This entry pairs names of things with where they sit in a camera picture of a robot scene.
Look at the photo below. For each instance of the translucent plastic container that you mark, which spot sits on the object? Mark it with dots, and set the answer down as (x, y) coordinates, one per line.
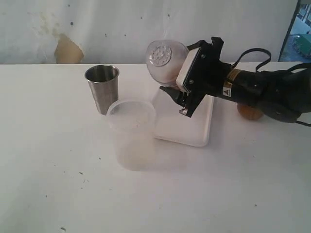
(131, 123)

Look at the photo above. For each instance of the clear measuring beaker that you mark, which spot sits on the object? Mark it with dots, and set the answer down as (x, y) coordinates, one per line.
(169, 79)

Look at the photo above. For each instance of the clear plastic dome lid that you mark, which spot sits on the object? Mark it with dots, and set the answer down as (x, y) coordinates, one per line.
(163, 56)

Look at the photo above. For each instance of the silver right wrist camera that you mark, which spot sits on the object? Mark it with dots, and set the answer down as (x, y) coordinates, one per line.
(183, 78)

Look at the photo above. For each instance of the brown wooden cup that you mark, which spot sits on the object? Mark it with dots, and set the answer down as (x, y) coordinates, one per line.
(249, 113)

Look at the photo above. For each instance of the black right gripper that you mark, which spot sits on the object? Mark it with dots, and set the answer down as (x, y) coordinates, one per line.
(206, 76)

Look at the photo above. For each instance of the black metal frame post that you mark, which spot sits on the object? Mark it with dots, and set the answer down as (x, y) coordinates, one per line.
(298, 3)

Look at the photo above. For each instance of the white plastic tray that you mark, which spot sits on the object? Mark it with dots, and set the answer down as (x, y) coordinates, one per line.
(172, 126)

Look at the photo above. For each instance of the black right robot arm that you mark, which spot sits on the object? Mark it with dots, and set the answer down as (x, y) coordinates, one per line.
(283, 95)

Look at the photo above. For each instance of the stainless steel cup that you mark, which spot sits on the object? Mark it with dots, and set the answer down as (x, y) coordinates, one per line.
(103, 83)

